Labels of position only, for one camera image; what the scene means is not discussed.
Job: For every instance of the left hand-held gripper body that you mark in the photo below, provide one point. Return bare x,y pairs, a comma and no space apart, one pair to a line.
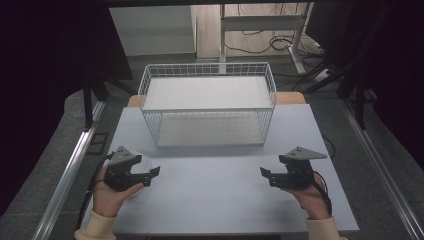
116,159

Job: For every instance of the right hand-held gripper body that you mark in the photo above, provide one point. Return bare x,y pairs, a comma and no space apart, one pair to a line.
301,166

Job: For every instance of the person's right hand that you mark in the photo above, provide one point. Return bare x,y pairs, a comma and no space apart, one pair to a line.
311,201

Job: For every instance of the person's left hand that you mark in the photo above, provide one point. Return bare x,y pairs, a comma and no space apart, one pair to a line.
108,199

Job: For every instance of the wooden table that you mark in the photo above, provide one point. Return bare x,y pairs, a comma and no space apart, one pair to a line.
290,98

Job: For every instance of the black metal stand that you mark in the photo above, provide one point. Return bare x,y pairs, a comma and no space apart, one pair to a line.
358,93
88,100

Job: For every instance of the white power strip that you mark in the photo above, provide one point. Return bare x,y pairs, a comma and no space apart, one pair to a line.
322,75

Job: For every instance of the white cabinet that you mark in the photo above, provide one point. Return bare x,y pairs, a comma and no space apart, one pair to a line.
153,31

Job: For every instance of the aluminium rail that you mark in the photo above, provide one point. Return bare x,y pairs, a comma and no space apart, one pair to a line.
66,181
383,173

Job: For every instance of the white metal desk frame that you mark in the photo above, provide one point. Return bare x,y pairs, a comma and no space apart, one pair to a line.
263,23

